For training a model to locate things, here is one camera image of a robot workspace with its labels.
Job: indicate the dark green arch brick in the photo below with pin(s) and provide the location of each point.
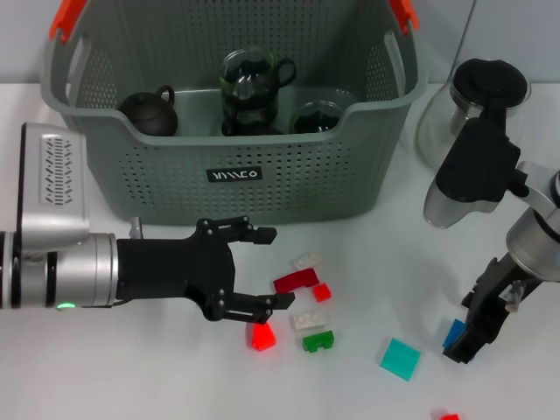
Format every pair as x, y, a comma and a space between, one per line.
317, 342

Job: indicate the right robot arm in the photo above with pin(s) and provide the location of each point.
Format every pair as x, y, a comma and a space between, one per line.
472, 166

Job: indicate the dark red arch brick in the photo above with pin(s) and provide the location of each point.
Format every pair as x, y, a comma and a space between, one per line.
293, 282

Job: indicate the bright red slope brick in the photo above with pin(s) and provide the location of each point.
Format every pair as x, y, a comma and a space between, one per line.
262, 339

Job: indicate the blue toy brick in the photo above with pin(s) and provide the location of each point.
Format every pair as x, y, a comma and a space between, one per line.
452, 332

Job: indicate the black clay teapot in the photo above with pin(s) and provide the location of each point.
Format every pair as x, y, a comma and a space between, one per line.
149, 116

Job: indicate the glass teacup with black base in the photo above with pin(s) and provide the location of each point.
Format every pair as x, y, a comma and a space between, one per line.
245, 79
249, 122
317, 118

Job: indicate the cyan flat toy plate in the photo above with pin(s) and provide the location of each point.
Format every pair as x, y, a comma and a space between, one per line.
400, 359

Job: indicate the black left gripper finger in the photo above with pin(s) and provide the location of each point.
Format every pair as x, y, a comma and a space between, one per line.
284, 301
267, 235

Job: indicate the small red toy brick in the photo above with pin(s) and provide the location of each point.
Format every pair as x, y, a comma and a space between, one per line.
321, 293

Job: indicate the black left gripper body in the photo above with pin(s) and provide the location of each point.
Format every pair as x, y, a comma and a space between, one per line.
175, 267

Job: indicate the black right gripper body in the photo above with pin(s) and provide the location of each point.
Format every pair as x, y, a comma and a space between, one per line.
494, 302

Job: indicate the grey perforated plastic storage bin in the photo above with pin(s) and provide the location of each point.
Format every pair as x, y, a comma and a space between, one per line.
284, 184

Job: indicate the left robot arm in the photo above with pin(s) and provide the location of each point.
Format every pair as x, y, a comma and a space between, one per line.
52, 219

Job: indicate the white toy brick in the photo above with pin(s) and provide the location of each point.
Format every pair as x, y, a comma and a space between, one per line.
308, 321
307, 261

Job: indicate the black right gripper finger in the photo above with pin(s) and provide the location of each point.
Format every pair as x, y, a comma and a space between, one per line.
466, 347
470, 308

